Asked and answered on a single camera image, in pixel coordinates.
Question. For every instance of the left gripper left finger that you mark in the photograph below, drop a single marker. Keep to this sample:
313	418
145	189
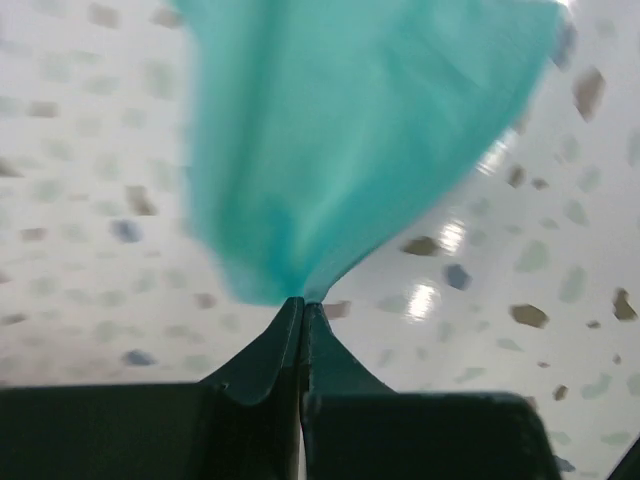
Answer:
240	422

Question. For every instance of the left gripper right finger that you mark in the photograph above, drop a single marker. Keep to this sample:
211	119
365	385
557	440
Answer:
356	427

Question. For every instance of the teal green t-shirt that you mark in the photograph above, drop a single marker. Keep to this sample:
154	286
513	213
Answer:
322	129

